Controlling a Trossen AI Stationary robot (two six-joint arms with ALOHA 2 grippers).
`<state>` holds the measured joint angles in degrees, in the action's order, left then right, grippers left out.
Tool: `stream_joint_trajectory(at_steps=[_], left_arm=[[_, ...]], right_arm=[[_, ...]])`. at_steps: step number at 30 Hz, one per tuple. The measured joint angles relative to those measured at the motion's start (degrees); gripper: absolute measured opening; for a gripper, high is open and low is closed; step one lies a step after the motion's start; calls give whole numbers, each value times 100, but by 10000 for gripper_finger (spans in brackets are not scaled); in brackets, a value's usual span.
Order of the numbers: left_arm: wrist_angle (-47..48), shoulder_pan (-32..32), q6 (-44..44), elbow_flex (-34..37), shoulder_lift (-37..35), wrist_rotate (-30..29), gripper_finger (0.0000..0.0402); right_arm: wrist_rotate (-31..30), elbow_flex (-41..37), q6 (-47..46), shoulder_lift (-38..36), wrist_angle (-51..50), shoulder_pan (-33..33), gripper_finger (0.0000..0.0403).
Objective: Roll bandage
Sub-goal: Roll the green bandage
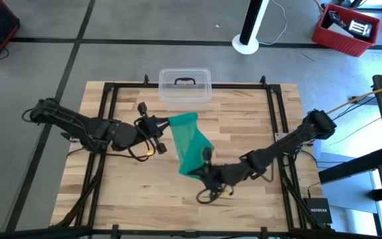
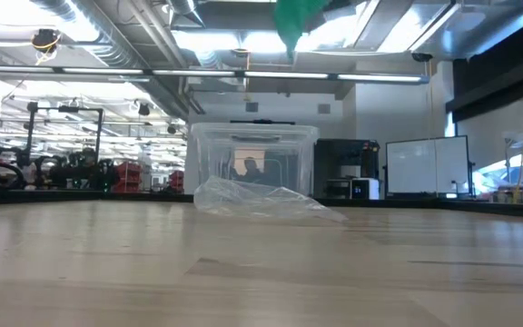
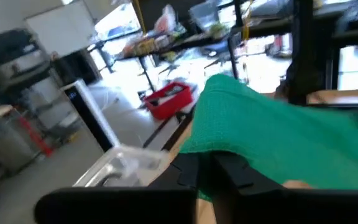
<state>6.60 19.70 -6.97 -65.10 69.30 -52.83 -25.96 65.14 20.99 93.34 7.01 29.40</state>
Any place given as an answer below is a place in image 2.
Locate clear plastic zip bag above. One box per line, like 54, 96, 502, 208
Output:
192, 175, 350, 224

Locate clear plastic storage box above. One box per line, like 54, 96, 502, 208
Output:
185, 132, 319, 197

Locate green elastic bandage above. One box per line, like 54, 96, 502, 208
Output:
273, 0, 331, 61

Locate person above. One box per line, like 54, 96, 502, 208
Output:
233, 156, 266, 183

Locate small red storage bins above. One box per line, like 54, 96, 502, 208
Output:
167, 169, 186, 193

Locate white bucket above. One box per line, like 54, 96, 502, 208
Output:
350, 177, 380, 201

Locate red storage bin rack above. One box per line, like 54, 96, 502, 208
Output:
110, 160, 144, 193

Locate whiteboard on stand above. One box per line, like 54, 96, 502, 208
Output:
384, 134, 476, 198

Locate black background robot rig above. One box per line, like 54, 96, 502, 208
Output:
0, 101, 120, 193

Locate black 3D printer enclosure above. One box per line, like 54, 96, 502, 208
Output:
313, 138, 381, 201

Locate black aluminium table frame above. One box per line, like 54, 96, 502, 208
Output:
0, 189, 523, 221

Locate yellow cable reel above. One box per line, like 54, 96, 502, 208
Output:
30, 27, 64, 65

